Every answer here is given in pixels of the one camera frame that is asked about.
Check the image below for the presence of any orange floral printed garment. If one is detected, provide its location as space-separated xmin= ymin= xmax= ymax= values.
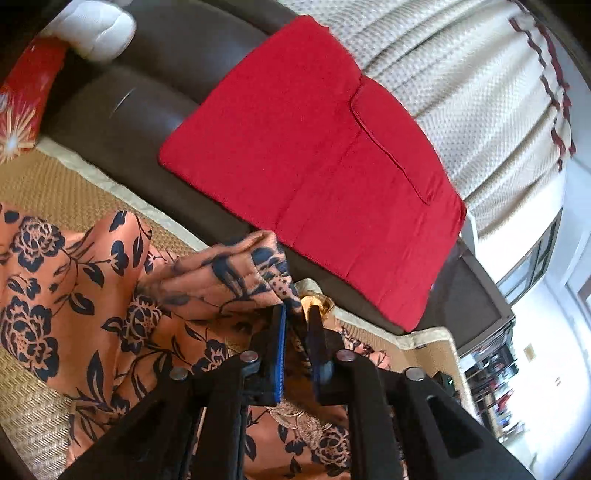
xmin=0 ymin=202 xmax=403 ymax=480

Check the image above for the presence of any red cloth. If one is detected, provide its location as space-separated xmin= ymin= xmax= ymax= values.
xmin=158 ymin=15 xmax=468 ymax=333

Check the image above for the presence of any small gold object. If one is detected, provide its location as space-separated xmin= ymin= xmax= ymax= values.
xmin=299 ymin=291 xmax=334 ymax=320

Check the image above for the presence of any woven straw mat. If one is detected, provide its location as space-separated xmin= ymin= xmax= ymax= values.
xmin=0 ymin=137 xmax=481 ymax=480

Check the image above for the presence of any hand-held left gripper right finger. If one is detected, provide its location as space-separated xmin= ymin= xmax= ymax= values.
xmin=307 ymin=305 xmax=548 ymax=480

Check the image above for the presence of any white pillow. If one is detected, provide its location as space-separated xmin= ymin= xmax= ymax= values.
xmin=44 ymin=0 xmax=137 ymax=64

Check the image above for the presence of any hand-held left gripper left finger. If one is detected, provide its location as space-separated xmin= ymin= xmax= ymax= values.
xmin=59 ymin=305 xmax=288 ymax=480

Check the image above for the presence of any brown leather headboard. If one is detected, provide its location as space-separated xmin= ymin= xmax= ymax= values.
xmin=37 ymin=0 xmax=516 ymax=352

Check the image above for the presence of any dark shelf unit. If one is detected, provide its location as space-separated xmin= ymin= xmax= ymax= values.
xmin=457 ymin=318 xmax=528 ymax=445

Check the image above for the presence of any cream curtain with red trim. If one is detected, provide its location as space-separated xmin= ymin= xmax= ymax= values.
xmin=276 ymin=0 xmax=578 ymax=237

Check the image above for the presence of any red printed pillow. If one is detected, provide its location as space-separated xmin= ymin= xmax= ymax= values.
xmin=0 ymin=36 xmax=71 ymax=165

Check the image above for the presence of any window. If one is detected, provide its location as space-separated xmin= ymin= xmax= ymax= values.
xmin=496 ymin=208 xmax=591 ymax=324

